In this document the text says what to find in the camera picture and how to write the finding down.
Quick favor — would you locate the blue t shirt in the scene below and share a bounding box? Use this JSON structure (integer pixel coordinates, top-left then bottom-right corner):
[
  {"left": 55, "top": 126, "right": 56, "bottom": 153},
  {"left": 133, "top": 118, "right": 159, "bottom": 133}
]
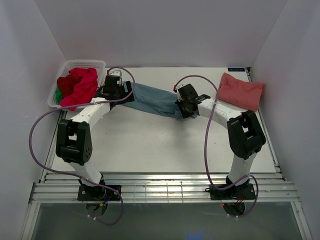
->
[{"left": 122, "top": 83, "right": 183, "bottom": 120}]

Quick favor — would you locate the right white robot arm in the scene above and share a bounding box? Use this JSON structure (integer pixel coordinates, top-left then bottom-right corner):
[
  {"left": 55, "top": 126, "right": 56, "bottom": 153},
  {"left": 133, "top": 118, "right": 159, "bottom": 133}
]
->
[{"left": 173, "top": 84, "right": 266, "bottom": 199}]

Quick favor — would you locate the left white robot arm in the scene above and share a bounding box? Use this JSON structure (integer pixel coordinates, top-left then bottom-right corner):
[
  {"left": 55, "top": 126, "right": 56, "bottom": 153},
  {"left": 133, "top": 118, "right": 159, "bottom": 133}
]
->
[{"left": 56, "top": 70, "right": 135, "bottom": 200}]

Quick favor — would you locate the white plastic basket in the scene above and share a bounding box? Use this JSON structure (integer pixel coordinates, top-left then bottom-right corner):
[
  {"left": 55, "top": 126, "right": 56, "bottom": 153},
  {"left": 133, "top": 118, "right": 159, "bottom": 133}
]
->
[{"left": 47, "top": 59, "right": 106, "bottom": 108}]

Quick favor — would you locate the magenta t shirt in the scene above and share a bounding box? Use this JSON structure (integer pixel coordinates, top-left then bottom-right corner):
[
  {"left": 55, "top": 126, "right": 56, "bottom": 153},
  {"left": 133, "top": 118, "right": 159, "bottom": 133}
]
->
[{"left": 60, "top": 68, "right": 98, "bottom": 107}]

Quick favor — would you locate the dark red t shirt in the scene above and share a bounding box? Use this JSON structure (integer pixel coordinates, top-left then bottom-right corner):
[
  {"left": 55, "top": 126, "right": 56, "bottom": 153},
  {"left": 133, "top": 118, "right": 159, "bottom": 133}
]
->
[{"left": 57, "top": 74, "right": 82, "bottom": 98}]

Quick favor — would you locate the blue table label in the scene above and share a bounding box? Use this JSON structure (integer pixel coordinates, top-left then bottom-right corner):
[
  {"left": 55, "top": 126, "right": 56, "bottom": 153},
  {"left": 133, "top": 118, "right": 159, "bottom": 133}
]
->
[{"left": 227, "top": 67, "right": 246, "bottom": 72}]

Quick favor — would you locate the green garment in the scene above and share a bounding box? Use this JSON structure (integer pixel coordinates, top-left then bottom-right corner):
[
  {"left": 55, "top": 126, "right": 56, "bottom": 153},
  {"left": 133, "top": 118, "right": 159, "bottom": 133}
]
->
[{"left": 55, "top": 89, "right": 63, "bottom": 105}]

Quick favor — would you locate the folded salmon t shirt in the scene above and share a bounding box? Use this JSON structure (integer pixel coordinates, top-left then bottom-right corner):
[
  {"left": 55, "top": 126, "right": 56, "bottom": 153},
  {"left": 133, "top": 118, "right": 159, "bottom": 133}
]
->
[{"left": 217, "top": 73, "right": 265, "bottom": 112}]

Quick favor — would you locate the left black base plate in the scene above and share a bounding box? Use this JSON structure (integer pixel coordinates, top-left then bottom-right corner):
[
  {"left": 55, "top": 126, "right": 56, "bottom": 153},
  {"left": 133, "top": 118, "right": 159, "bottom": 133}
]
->
[{"left": 77, "top": 184, "right": 120, "bottom": 201}]

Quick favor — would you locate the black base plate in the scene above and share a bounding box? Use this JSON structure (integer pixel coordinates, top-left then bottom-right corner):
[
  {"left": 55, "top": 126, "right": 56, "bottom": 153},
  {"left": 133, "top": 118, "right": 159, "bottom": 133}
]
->
[
  {"left": 205, "top": 183, "right": 256, "bottom": 200},
  {"left": 77, "top": 184, "right": 120, "bottom": 201}
]

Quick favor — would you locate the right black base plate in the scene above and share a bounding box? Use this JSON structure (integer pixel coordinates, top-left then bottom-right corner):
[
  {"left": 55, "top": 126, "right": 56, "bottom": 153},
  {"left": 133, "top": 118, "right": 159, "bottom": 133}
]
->
[{"left": 205, "top": 183, "right": 256, "bottom": 200}]

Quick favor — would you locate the aluminium rail frame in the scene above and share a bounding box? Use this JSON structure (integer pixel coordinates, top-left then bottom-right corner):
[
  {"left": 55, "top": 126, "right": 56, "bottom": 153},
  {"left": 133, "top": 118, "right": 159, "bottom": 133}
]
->
[{"left": 28, "top": 109, "right": 301, "bottom": 205}]

